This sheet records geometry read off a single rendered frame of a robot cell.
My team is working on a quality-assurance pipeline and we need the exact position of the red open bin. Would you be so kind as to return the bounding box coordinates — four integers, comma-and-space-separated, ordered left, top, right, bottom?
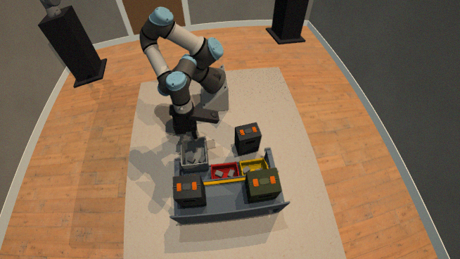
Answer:
211, 162, 239, 179

